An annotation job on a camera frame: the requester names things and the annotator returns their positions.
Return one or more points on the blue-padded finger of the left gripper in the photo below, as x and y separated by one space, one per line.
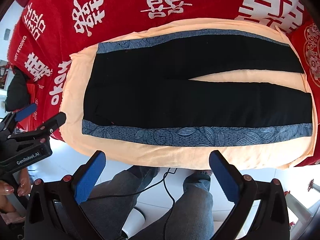
10 121

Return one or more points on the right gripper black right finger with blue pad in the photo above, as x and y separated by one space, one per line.
271 220

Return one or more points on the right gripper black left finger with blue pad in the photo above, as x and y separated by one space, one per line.
42 220

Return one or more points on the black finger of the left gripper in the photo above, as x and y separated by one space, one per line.
47 124

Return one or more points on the black pants blue patterned trim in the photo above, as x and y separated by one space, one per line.
208 87

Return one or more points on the person's left hand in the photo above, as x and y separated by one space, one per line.
14 192

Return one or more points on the black cloth bundle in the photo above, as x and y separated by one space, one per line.
18 96

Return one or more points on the person's grey trouser legs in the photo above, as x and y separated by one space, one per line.
111 202

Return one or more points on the peach cloth sheet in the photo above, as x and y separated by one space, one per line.
274 155

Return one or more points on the white cylindrical cup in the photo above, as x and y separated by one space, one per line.
133 224

